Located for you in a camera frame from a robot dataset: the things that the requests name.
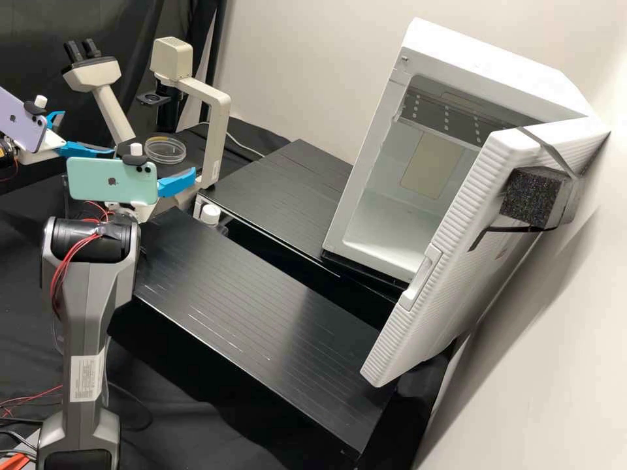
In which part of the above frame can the white incubator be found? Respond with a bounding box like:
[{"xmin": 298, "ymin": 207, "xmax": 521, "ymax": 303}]
[{"xmin": 321, "ymin": 17, "xmax": 611, "ymax": 286}]

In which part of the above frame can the black platform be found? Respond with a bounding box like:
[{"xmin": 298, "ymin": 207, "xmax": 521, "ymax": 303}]
[
  {"xmin": 195, "ymin": 138, "xmax": 408, "ymax": 296},
  {"xmin": 131, "ymin": 208, "xmax": 398, "ymax": 460}
]

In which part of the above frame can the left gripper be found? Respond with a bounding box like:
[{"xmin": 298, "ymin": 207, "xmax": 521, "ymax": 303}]
[{"xmin": 18, "ymin": 111, "xmax": 119, "ymax": 165}]

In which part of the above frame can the left wrist camera phone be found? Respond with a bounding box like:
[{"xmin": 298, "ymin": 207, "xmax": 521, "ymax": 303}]
[{"xmin": 0, "ymin": 87, "xmax": 50, "ymax": 153}]

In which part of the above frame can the petri dish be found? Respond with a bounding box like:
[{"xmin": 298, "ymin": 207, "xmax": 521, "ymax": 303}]
[{"xmin": 145, "ymin": 135, "xmax": 189, "ymax": 165}]

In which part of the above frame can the white cable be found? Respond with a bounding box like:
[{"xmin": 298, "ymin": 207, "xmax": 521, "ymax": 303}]
[{"xmin": 227, "ymin": 134, "xmax": 268, "ymax": 161}]

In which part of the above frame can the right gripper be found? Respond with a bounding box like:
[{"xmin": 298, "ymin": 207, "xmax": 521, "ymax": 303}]
[{"xmin": 103, "ymin": 167, "xmax": 197, "ymax": 225}]

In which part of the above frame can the right wrist camera phone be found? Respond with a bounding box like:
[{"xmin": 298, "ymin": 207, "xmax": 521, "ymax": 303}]
[{"xmin": 66, "ymin": 142, "xmax": 159, "ymax": 206}]

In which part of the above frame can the wrist camera phone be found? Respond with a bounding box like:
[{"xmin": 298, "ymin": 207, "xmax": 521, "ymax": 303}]
[
  {"xmin": 66, "ymin": 142, "xmax": 159, "ymax": 206},
  {"xmin": 0, "ymin": 87, "xmax": 50, "ymax": 153}
]

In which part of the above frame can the red wire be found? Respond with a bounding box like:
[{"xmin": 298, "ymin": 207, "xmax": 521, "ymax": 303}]
[{"xmin": 0, "ymin": 384, "xmax": 64, "ymax": 418}]

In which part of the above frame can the cream microscope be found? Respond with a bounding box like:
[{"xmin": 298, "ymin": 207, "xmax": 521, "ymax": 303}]
[{"xmin": 62, "ymin": 37, "xmax": 232, "ymax": 221}]

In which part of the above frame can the incubator door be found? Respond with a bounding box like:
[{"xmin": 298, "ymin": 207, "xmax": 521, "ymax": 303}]
[{"xmin": 360, "ymin": 117, "xmax": 611, "ymax": 390}]

